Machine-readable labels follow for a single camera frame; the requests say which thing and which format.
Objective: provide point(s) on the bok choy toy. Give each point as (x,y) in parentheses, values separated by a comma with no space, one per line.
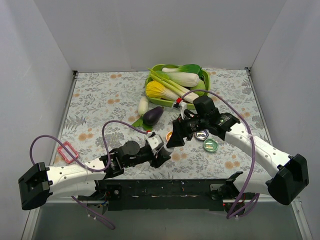
(188,75)

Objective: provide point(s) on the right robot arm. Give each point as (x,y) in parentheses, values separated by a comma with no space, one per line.
(286,175)

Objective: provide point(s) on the green celery stalk toy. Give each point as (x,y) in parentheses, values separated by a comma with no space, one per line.
(165,81)

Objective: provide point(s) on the blue round pill case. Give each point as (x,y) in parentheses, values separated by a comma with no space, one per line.
(201,135)

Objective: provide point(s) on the green round pill case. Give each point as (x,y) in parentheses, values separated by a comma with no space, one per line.
(210,145)

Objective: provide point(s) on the pink square pill box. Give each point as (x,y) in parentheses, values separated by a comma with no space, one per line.
(67,152)

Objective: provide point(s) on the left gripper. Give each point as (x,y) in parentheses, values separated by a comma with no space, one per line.
(155,157)

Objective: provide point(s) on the green plastic tray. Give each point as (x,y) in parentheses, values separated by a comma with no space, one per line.
(168,103)

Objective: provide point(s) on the yellow round pill case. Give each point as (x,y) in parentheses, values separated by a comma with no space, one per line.
(168,136)

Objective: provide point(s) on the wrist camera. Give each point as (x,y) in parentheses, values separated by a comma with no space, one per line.
(155,142)
(180,105)

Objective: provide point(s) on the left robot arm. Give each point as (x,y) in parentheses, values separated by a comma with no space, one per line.
(41,182)

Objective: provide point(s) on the yellow napa cabbage toy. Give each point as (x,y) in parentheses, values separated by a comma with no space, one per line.
(157,90)

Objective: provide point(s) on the long white daikon toy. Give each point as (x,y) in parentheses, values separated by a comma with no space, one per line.
(187,95)

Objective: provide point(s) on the green cabbage toy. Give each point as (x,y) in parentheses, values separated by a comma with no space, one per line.
(198,88)

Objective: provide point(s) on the purple eggplant toy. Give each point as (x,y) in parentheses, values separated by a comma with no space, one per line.
(152,116)

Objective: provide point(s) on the white blue pill bottle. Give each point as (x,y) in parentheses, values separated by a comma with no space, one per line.
(167,151)

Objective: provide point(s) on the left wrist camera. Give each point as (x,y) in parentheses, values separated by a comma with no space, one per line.
(155,142)

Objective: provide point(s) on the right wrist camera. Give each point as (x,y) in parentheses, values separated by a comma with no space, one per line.
(180,105)

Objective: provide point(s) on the white radish toy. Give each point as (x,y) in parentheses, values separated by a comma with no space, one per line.
(143,106)

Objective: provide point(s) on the floral table mat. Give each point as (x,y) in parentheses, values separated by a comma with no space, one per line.
(105,104)

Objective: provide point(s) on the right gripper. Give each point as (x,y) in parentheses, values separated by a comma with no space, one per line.
(182,129)

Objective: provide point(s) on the black base frame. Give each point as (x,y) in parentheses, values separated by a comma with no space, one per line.
(160,194)

